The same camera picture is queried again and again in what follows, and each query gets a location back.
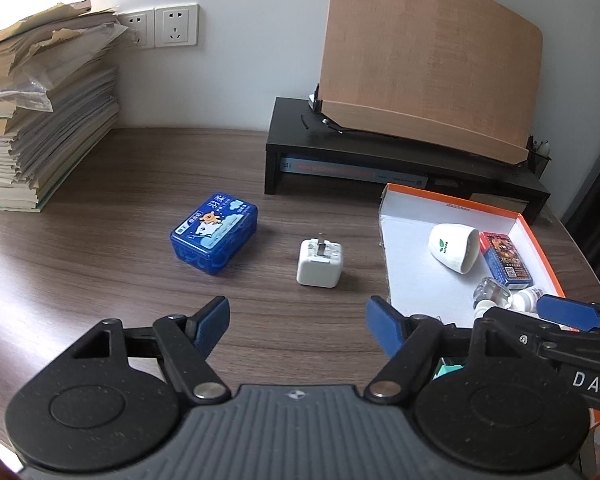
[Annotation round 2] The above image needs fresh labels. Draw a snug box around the black monitor riser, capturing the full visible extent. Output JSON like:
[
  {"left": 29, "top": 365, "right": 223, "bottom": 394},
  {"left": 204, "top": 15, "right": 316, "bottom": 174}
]
[{"left": 264, "top": 96, "right": 552, "bottom": 223}]

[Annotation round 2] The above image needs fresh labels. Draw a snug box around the white cube charger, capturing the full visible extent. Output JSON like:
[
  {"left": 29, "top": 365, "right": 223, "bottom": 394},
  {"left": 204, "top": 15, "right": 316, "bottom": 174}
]
[{"left": 296, "top": 232, "right": 345, "bottom": 288}]

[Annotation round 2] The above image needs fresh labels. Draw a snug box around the stack of books and papers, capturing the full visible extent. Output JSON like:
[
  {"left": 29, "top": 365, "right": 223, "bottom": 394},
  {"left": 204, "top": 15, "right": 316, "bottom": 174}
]
[{"left": 0, "top": 0, "right": 128, "bottom": 211}]

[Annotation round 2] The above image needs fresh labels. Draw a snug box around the white cardboard box orange rim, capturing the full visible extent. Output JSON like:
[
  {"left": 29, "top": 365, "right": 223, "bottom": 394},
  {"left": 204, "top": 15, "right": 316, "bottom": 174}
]
[{"left": 378, "top": 183, "right": 600, "bottom": 428}]

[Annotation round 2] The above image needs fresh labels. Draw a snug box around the playing card box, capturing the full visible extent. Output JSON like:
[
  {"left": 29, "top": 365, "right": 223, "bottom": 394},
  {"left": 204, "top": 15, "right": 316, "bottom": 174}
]
[{"left": 479, "top": 231, "right": 533, "bottom": 291}]

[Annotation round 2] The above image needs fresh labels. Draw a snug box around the white pill bottle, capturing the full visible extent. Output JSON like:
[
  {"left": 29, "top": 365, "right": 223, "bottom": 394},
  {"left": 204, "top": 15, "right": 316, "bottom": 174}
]
[{"left": 510, "top": 287, "right": 546, "bottom": 313}]

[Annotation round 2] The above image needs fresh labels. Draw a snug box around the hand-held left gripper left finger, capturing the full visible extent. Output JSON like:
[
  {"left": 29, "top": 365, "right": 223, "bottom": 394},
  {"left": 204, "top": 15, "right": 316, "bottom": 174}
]
[{"left": 69, "top": 296, "right": 232, "bottom": 407}]

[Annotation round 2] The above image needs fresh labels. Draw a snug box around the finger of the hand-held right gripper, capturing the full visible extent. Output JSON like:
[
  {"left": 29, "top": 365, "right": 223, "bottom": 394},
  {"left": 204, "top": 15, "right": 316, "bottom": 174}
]
[
  {"left": 536, "top": 294, "right": 600, "bottom": 333},
  {"left": 482, "top": 305, "right": 563, "bottom": 359}
]

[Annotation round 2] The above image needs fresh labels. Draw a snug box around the green bandage box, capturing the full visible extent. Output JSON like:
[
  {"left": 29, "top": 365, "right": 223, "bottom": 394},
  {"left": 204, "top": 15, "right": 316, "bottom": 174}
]
[{"left": 432, "top": 357, "right": 466, "bottom": 381}]

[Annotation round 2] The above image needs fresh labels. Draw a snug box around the black mesh pen holder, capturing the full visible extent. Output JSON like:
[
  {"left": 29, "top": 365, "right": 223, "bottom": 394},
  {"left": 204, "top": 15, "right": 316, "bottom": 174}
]
[{"left": 526, "top": 134, "right": 552, "bottom": 178}]

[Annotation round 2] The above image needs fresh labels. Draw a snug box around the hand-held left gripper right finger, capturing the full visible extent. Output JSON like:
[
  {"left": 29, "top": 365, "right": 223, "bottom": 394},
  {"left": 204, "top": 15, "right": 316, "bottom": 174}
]
[{"left": 364, "top": 296, "right": 486, "bottom": 407}]

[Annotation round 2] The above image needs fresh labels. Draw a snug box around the clear liquid refill bottle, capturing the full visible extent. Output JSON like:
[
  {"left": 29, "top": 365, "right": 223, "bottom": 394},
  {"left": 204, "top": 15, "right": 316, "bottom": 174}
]
[{"left": 472, "top": 277, "right": 513, "bottom": 318}]

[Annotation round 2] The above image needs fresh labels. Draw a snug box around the white wall socket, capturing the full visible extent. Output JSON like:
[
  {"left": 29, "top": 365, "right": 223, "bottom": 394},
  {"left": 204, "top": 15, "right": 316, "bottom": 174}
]
[
  {"left": 117, "top": 10, "right": 156, "bottom": 50},
  {"left": 154, "top": 3, "right": 200, "bottom": 48}
]

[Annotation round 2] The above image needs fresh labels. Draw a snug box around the white plug-in heater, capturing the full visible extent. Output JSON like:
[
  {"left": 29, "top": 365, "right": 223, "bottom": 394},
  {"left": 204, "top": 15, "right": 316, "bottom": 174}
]
[{"left": 427, "top": 222, "right": 481, "bottom": 276}]

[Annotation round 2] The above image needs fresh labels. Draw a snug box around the blue plastic box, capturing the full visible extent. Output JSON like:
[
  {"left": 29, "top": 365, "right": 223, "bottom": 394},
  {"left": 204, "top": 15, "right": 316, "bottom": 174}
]
[{"left": 170, "top": 192, "right": 259, "bottom": 277}]

